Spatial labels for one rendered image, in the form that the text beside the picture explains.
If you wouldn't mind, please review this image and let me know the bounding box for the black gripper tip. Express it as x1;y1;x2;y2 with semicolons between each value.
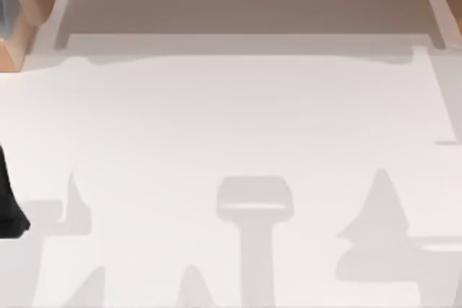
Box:
0;146;31;240

